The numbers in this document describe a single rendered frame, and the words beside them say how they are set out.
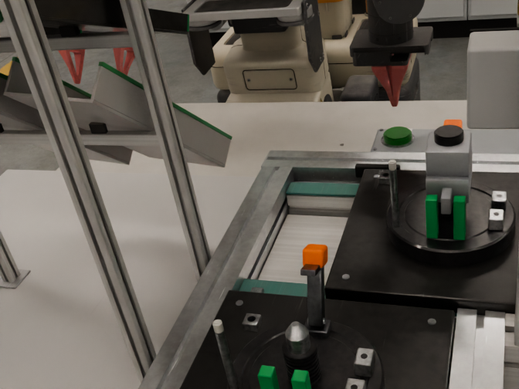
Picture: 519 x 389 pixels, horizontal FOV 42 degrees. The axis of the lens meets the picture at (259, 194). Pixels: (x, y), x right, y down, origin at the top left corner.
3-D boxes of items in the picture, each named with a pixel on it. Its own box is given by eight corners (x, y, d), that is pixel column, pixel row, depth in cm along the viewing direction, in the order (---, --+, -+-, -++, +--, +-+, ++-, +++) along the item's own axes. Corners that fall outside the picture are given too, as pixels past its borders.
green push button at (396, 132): (386, 137, 100) (385, 125, 99) (413, 137, 99) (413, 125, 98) (381, 151, 97) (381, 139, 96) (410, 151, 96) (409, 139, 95)
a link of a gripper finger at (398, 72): (409, 116, 92) (406, 50, 86) (357, 116, 94) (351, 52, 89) (415, 93, 97) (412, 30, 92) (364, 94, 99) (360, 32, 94)
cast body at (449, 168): (432, 170, 78) (429, 116, 74) (472, 171, 76) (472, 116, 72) (424, 214, 71) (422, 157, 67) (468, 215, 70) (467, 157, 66)
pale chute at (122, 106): (149, 157, 100) (156, 128, 100) (225, 167, 94) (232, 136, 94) (1, 94, 75) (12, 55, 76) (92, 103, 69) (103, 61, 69)
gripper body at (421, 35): (429, 59, 86) (427, 1, 82) (349, 61, 90) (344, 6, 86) (433, 38, 91) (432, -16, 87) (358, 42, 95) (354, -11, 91)
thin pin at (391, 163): (393, 223, 76) (388, 158, 72) (400, 223, 76) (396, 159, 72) (391, 228, 76) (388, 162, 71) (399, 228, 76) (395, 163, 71)
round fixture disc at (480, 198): (396, 190, 85) (395, 177, 84) (515, 194, 81) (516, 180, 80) (378, 261, 75) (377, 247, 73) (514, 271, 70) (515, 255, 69)
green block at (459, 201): (454, 233, 73) (453, 194, 71) (466, 234, 73) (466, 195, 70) (453, 240, 72) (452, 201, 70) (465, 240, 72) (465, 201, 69)
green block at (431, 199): (427, 231, 74) (426, 194, 72) (439, 232, 74) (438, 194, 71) (426, 238, 73) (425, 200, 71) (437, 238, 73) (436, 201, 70)
